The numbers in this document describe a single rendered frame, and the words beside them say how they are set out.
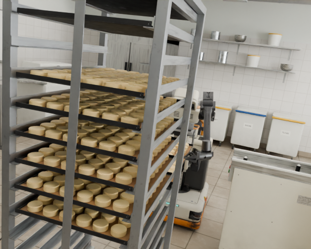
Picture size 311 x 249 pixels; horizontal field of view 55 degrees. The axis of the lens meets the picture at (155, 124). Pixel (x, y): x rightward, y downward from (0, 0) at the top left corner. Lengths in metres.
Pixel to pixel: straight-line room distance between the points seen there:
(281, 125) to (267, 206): 3.37
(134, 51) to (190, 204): 3.71
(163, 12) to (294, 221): 2.05
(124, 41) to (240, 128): 2.75
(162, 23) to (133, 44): 5.17
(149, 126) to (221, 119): 5.00
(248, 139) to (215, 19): 2.46
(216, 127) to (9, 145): 5.03
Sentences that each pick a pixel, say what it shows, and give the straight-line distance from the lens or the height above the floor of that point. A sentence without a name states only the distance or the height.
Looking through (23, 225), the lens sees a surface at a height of 0.96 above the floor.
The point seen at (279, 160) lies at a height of 0.88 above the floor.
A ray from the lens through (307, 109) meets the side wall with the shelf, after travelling 6.37.
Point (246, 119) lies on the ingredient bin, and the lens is 5.72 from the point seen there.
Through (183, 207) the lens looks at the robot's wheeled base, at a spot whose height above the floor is 0.25.
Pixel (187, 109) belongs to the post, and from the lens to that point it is 1.39.
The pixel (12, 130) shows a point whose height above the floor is 1.32.
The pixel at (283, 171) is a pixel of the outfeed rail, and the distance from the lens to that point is 2.40.
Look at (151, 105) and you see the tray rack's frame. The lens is 0.78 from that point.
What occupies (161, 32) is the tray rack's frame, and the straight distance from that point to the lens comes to 0.77.
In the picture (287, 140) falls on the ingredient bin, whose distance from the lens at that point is 5.78.
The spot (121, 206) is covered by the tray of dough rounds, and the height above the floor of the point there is 1.15.
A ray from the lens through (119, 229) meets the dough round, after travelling 1.00.
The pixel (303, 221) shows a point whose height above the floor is 0.55.
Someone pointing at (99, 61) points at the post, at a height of 1.53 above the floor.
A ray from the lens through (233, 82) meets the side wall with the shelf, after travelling 6.33.
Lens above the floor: 1.61
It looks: 13 degrees down
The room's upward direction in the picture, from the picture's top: 7 degrees clockwise
